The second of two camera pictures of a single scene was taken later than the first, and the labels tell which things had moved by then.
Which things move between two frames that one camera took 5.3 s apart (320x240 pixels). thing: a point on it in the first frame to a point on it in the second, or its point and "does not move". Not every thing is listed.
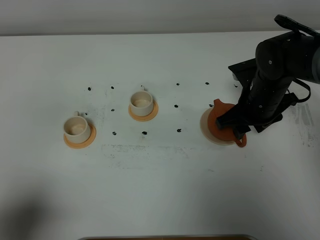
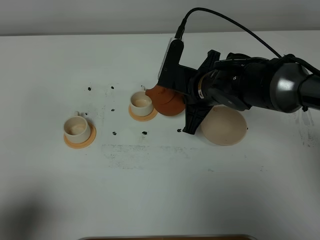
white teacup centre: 141,102 does not move
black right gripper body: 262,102 to 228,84
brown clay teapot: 219,108 to 167,101
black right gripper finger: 234,119 to 213,56
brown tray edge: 172,237 does not move
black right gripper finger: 240,131 to 194,115
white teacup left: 76,129 does not move
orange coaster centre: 147,118 does not move
